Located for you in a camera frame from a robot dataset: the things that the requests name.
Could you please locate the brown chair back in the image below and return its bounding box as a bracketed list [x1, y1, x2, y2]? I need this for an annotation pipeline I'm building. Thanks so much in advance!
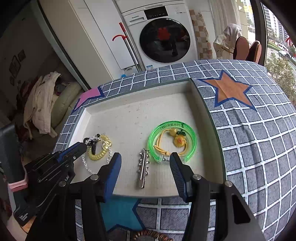
[249, 40, 262, 64]
[233, 37, 250, 61]

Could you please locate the yellow sunflower hair tie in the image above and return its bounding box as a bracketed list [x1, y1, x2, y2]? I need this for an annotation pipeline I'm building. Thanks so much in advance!
[154, 130, 186, 160]

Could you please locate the tall white cabinet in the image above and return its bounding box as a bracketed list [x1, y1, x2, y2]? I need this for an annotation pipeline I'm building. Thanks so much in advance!
[39, 0, 139, 91]

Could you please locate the dark window frame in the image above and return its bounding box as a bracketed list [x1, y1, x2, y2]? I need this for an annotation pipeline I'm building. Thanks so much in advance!
[251, 0, 270, 67]

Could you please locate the cream clothes pile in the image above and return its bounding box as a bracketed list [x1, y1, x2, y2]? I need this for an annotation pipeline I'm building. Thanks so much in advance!
[23, 72, 62, 139]

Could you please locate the beige bag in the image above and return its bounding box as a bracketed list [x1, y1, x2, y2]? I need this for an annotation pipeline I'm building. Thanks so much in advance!
[213, 23, 242, 59]

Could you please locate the red blanket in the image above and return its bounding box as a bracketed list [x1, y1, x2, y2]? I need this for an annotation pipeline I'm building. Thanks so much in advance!
[16, 79, 40, 109]

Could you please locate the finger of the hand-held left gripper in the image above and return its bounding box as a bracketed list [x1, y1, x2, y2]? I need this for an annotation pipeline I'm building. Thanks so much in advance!
[57, 141, 92, 163]

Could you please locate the grey checkered star tablecloth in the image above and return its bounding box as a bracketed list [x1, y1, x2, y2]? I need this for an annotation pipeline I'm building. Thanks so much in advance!
[52, 59, 296, 241]

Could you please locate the white front-load washing machine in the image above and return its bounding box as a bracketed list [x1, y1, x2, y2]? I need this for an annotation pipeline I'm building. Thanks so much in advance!
[116, 0, 199, 70]

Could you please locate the pale green sofa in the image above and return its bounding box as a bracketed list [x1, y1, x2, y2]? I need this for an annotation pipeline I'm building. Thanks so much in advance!
[14, 81, 84, 139]

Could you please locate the clear crystal bead bracelet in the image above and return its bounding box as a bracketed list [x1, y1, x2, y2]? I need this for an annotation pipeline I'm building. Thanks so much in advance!
[81, 136, 114, 175]

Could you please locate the white plastic jug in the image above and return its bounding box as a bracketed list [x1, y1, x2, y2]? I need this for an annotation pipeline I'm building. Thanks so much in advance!
[119, 66, 137, 78]

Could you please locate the brown spiral hair tie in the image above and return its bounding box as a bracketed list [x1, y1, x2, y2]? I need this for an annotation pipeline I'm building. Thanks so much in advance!
[132, 230, 173, 241]

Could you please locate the large framed wall picture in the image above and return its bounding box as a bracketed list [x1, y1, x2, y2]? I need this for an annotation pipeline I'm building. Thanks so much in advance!
[9, 56, 21, 75]

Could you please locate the brown checkered board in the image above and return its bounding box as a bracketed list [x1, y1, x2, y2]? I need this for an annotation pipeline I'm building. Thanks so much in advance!
[189, 9, 214, 61]

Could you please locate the teal tray box white inside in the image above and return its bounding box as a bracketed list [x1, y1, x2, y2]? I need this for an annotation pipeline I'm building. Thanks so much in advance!
[53, 77, 228, 199]

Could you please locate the silver spiked hair clip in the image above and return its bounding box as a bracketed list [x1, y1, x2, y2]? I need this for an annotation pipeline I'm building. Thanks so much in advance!
[137, 148, 150, 189]

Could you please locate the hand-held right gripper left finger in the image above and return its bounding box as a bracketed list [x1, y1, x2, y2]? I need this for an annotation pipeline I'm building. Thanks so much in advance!
[25, 152, 122, 241]

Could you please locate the green translucent bangle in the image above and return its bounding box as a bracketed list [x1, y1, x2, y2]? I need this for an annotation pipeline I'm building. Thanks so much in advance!
[148, 120, 197, 164]

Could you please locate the mop pole with red hook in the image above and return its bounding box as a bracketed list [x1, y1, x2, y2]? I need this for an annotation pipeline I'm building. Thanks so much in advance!
[112, 22, 142, 71]

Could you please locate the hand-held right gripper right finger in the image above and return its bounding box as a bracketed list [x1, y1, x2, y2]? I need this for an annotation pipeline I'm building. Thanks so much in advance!
[169, 152, 266, 241]

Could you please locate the yellow spiral hair tie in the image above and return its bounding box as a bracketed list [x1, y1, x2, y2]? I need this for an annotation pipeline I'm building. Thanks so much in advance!
[87, 134, 113, 161]

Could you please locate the black hair claw clip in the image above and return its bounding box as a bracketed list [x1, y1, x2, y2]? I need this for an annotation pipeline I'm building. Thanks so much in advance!
[84, 133, 102, 155]

